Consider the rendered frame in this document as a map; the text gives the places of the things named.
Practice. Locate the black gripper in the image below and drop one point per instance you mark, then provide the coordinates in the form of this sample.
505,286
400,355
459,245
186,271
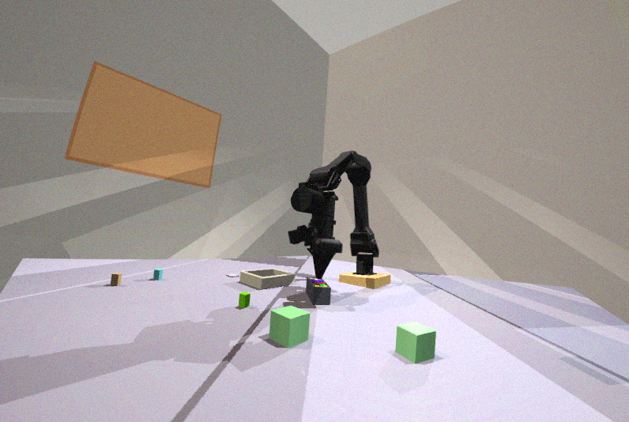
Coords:
325,246

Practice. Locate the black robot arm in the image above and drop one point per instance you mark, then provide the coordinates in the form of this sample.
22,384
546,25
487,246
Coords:
310,198

